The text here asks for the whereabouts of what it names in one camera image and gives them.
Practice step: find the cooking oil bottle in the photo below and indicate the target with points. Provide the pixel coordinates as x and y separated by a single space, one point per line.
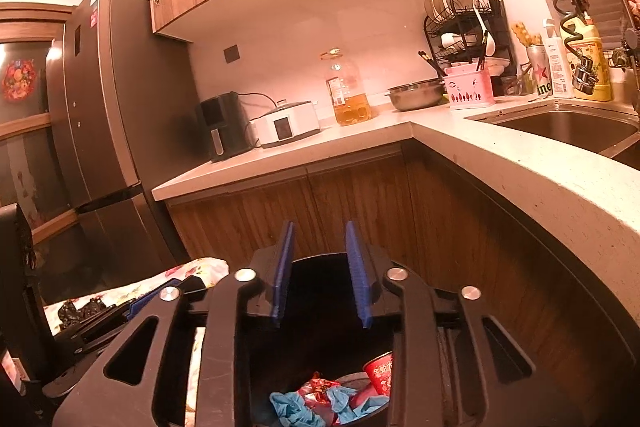
350 107

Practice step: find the yellow detergent bottle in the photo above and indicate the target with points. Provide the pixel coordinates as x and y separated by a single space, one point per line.
595 57

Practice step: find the grey refrigerator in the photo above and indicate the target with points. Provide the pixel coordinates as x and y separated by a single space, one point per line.
110 107

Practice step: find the white ladle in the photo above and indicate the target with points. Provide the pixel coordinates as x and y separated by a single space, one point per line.
485 42

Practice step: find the red paper cup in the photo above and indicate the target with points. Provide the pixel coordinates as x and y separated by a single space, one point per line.
380 372

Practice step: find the black trash bin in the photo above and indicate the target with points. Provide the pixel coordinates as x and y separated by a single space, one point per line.
320 307

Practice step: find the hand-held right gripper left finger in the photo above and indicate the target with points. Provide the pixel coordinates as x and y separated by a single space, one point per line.
282 272

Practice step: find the red shiny wrapper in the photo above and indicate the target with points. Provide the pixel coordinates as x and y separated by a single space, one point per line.
317 392

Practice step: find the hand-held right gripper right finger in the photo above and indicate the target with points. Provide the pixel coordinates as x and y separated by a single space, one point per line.
357 272

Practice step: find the floral blanket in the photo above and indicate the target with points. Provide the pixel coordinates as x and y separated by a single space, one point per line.
200 268

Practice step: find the pink utensil holder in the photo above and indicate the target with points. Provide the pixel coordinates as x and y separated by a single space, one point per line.
470 89

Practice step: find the steel pot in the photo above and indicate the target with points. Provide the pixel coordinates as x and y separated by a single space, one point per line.
415 96

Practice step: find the black air fryer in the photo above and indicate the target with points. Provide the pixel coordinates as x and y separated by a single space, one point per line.
220 127

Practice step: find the dark wall socket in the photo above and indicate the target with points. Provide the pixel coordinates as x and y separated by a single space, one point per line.
231 54

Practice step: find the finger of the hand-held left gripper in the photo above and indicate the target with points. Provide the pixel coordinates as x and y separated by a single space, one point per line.
145 303
70 379

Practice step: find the blue rubber glove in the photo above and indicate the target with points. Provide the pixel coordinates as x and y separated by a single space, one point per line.
350 407
295 409

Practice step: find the black dish rack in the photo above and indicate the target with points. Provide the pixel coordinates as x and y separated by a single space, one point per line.
460 22

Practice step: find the wooden glass door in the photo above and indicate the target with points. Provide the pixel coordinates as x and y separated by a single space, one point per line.
25 123

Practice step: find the black plastic bag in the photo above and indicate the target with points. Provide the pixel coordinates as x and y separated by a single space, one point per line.
80 311

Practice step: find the white electric cooker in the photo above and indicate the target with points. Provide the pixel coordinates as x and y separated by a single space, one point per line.
285 127

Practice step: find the beer can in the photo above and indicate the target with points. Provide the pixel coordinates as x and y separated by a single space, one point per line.
539 74

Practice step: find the wooden base cabinets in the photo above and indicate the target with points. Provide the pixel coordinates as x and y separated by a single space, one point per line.
350 192

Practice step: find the steel sink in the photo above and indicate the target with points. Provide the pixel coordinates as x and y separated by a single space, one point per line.
565 132

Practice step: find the red door decoration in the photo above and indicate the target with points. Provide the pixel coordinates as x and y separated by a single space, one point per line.
19 79

